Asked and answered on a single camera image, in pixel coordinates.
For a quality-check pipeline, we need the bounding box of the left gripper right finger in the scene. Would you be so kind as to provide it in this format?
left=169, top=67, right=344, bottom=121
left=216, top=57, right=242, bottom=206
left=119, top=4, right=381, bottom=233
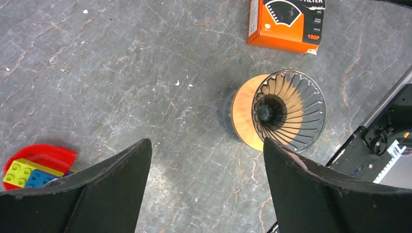
left=263, top=138, right=412, bottom=233

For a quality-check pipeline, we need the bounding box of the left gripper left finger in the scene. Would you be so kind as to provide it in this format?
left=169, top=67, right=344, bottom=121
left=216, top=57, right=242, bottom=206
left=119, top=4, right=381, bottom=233
left=0, top=138, right=152, bottom=233

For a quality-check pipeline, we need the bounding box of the glass cone dripper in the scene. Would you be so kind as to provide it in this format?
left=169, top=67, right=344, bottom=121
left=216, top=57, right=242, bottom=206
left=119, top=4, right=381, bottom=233
left=252, top=69, right=326, bottom=152

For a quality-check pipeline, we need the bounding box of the wooden dripper holder ring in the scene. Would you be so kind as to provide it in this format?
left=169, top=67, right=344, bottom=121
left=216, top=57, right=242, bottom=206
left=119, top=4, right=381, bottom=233
left=231, top=74, right=305, bottom=152

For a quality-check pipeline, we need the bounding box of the glass coffee server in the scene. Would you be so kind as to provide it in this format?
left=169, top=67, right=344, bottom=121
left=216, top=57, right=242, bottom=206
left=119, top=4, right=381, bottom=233
left=219, top=90, right=241, bottom=142

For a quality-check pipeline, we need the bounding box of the coffee filter box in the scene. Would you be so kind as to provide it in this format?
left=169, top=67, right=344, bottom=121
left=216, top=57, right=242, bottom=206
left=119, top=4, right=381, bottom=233
left=247, top=0, right=326, bottom=54

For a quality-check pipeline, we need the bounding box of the multicoloured block stack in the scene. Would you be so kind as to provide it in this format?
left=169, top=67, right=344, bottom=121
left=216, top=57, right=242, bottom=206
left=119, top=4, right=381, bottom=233
left=2, top=159, right=77, bottom=190

